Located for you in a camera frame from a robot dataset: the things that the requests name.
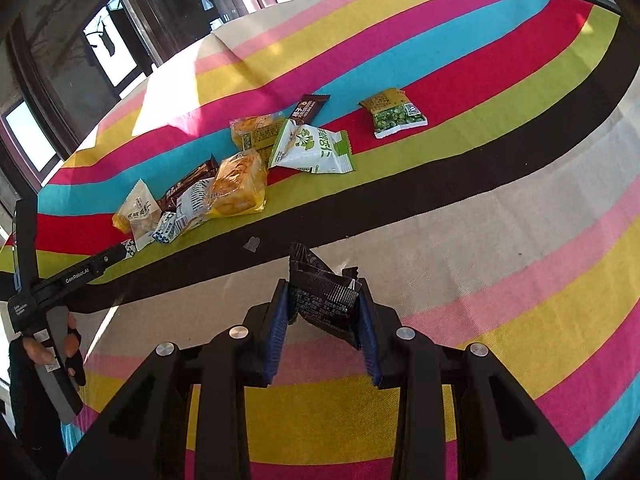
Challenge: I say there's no dark brown snack bar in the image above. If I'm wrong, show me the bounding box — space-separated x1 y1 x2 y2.
289 94 332 126

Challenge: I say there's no black snack packet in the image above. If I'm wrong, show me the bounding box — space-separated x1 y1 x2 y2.
288 242 363 351

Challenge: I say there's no white green snack packet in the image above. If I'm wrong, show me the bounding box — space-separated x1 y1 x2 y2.
268 119 356 174

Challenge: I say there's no green yellow pea packet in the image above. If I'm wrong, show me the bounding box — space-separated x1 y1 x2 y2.
358 88 428 140

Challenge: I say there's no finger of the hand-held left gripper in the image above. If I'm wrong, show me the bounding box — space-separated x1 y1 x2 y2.
11 199 41 292
27 242 127 307

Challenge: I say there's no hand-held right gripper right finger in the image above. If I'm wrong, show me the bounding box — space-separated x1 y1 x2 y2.
350 277 586 480

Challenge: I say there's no person's left hand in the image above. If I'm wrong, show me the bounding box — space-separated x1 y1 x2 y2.
7 312 88 411

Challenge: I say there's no orange yellow bread packet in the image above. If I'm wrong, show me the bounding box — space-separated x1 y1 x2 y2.
229 114 291 152
206 149 269 218

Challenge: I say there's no white yellow snack packet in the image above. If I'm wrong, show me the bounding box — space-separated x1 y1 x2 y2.
112 178 163 252

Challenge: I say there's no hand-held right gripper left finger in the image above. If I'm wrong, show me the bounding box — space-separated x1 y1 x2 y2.
57 279 293 480

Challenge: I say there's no brown chocolate bar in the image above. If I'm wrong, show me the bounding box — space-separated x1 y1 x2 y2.
156 154 220 212

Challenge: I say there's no striped colourful cloth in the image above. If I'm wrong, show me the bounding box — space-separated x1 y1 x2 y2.
0 0 640 480

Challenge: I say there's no clear white snack packet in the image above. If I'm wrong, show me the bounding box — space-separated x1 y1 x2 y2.
172 177 217 233

